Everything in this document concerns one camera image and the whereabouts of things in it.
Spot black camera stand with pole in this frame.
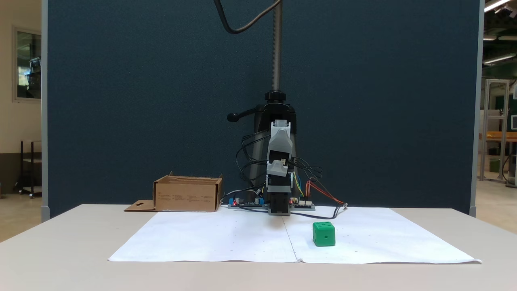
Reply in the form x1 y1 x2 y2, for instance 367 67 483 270
227 0 301 194

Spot white paper sheet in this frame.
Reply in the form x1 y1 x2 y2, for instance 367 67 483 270
108 209 300 263
283 206 482 264

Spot wall window frame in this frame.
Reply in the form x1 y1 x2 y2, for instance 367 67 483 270
12 26 42 102

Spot dark blue partition panel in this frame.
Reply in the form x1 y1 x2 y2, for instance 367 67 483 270
42 0 484 222

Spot black camera cable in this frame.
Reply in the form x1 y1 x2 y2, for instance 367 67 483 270
214 0 282 35

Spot green dice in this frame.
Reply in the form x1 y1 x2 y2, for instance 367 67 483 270
312 221 336 247

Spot aluminium frame rack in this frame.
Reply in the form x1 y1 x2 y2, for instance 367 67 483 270
479 79 511 183

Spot brown cardboard box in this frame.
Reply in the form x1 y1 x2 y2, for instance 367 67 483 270
124 172 223 213

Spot black wrist loop cable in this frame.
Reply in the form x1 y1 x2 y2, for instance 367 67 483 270
290 156 324 182

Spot long black arm cable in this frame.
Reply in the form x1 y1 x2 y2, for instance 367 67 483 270
234 133 270 195

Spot blue circuit board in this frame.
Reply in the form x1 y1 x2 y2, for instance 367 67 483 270
227 197 267 209

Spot green circuit board with wires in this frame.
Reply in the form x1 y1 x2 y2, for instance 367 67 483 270
290 199 316 211

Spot black shelf cart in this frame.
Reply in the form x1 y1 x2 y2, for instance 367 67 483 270
18 139 42 198

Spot black and orange cable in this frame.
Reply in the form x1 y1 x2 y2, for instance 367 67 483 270
291 180 348 219

